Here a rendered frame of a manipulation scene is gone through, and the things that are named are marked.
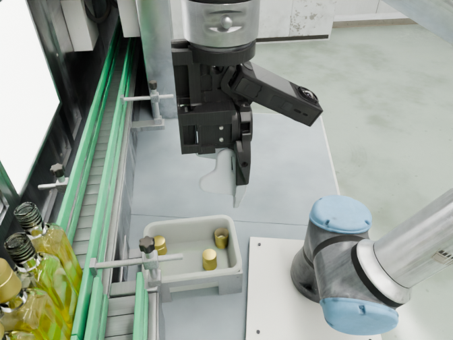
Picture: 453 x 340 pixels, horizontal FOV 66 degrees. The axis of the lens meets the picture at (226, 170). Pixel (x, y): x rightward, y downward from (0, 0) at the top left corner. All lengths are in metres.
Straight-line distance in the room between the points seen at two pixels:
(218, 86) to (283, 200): 0.75
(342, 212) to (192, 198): 0.51
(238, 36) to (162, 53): 1.01
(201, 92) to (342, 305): 0.41
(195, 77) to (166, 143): 0.96
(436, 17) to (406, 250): 0.32
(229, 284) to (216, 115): 0.54
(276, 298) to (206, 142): 0.53
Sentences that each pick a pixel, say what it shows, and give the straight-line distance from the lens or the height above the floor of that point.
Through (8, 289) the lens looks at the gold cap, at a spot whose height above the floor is 1.14.
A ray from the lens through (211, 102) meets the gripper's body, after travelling 0.39.
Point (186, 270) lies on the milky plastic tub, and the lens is 0.90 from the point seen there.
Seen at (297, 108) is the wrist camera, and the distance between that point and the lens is 0.40.
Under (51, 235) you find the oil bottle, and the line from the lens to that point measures 0.61.
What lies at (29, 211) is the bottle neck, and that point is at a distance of 0.60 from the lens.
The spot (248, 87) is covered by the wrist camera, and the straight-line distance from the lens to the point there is 0.38.
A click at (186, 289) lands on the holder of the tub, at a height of 0.79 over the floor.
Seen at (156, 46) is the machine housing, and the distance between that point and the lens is 1.34.
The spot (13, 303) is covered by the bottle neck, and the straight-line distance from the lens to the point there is 0.53.
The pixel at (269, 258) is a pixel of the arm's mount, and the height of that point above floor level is 0.78.
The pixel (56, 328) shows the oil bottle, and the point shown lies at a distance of 0.60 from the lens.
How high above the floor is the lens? 1.51
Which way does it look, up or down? 40 degrees down
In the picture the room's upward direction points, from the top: straight up
